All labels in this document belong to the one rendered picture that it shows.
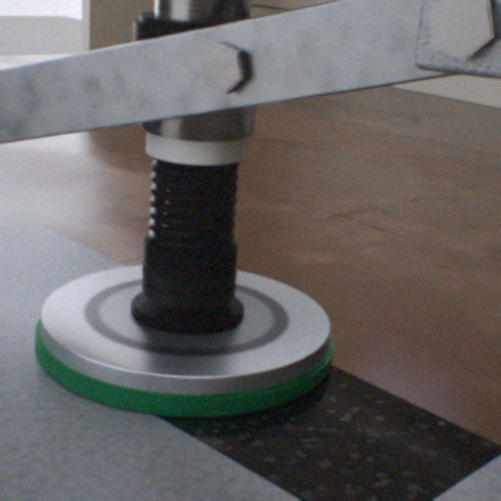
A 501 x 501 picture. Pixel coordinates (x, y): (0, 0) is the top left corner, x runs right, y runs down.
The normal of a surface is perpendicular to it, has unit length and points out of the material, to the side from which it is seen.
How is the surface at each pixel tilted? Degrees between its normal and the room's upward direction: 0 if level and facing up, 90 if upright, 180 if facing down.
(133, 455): 0
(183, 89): 90
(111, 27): 90
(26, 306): 0
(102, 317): 0
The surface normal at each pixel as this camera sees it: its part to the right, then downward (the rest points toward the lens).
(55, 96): -0.48, 0.25
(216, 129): 0.37, 0.32
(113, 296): 0.07, -0.95
